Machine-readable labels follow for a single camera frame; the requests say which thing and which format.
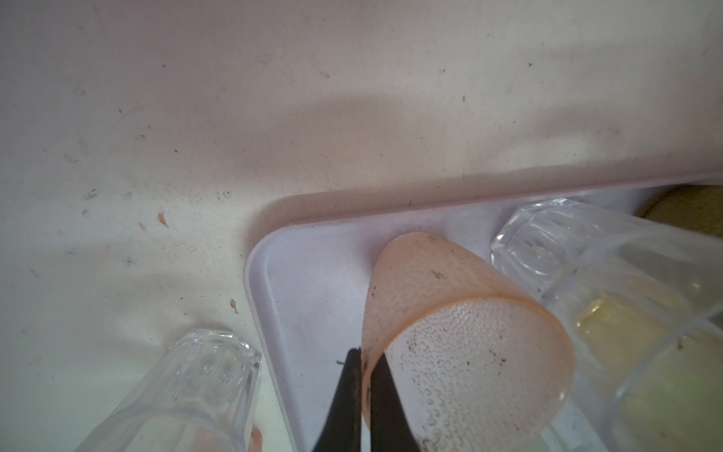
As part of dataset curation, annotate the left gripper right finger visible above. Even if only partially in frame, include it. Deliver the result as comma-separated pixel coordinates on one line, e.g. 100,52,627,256
369,354,420,452

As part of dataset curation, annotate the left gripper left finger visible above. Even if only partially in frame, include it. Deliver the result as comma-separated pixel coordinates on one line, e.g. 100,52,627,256
313,348,362,452

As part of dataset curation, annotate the pink textured cup back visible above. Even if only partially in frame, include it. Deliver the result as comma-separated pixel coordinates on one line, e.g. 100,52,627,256
361,233,575,451

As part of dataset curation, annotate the clear faceted glass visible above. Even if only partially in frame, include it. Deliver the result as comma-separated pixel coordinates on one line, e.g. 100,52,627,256
491,198,722,451

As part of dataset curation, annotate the olive amber textured cup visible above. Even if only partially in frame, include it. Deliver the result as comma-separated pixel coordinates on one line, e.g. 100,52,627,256
636,185,723,238

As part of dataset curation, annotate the clear tumbler back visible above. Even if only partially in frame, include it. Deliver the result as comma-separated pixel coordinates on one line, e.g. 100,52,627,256
520,399,607,452

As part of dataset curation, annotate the lavender plastic tray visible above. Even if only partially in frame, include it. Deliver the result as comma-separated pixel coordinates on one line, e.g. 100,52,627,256
244,171,723,452

